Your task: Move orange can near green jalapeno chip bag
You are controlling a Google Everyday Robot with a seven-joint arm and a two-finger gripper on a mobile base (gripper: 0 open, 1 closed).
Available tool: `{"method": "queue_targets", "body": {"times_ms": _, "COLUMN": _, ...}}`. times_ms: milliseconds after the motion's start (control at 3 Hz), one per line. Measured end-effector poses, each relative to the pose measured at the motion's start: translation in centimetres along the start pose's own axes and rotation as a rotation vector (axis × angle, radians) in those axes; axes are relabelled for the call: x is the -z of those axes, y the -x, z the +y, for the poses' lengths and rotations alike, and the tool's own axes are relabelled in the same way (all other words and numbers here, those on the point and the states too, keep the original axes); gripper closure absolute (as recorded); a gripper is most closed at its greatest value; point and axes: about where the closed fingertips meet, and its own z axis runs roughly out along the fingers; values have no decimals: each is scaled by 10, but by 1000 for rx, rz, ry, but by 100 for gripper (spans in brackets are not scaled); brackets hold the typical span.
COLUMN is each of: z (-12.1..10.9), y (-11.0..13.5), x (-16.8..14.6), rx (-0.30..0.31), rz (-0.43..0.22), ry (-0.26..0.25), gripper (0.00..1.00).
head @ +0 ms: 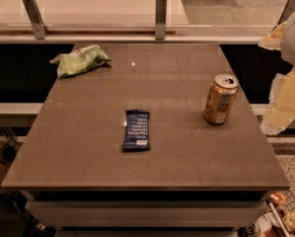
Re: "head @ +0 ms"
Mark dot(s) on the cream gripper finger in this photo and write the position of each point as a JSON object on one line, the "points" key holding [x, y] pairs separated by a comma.
{"points": [[280, 112], [273, 40]]}

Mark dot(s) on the orange soda can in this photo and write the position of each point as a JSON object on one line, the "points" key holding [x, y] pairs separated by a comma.
{"points": [[221, 97]]}

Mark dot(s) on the green jalapeno chip bag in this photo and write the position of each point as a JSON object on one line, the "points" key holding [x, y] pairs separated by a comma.
{"points": [[79, 61]]}

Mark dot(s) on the blue snack bar wrapper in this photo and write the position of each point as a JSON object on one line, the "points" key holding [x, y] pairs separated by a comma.
{"points": [[136, 131]]}

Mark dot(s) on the glass railing panel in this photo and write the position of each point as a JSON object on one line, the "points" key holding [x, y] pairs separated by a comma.
{"points": [[204, 17]]}

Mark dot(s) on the right metal railing bracket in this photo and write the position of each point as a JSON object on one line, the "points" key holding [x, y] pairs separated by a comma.
{"points": [[289, 8]]}

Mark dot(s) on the metal railing bracket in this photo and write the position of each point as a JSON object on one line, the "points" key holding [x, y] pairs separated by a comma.
{"points": [[289, 8], [39, 29], [160, 19]]}

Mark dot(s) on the middle metal railing bracket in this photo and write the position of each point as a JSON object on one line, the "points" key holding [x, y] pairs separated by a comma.
{"points": [[160, 19]]}

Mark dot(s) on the wire basket with snacks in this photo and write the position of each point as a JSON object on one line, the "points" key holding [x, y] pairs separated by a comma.
{"points": [[279, 219]]}

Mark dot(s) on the left metal railing bracket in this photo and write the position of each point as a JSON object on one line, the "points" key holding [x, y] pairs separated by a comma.
{"points": [[39, 29]]}

